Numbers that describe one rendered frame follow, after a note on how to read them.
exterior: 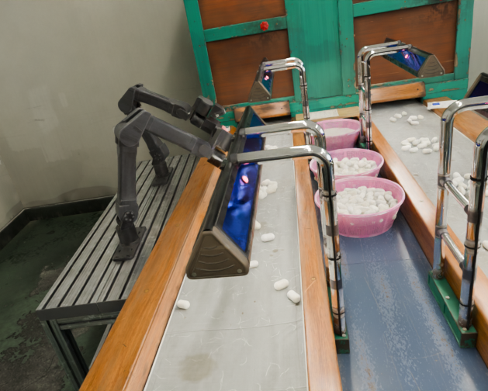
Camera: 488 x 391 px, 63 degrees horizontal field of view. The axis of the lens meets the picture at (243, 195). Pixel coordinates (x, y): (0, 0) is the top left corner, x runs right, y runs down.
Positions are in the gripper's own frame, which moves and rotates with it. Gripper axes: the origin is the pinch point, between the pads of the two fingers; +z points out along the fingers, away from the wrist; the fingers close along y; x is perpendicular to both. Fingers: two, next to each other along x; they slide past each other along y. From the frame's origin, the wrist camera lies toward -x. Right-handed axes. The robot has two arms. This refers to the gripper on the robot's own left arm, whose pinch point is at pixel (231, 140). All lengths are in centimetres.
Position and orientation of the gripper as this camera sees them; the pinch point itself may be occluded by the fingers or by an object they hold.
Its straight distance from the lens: 180.0
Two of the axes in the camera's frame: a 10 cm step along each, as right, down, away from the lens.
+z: 8.6, 4.9, 1.5
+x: -5.1, 7.5, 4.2
